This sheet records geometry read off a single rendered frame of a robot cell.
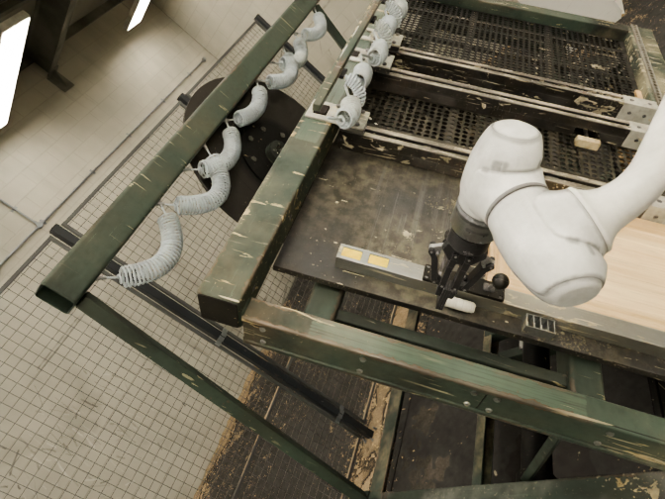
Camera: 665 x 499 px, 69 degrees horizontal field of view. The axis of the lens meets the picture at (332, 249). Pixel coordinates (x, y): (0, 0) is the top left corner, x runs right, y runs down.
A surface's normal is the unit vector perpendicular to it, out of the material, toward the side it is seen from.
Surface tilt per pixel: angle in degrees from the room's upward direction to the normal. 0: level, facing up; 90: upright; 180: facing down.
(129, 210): 90
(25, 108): 90
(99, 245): 90
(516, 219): 22
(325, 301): 56
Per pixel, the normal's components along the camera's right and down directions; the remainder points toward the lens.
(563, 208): -0.44, -0.54
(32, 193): 0.60, -0.37
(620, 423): 0.09, -0.66
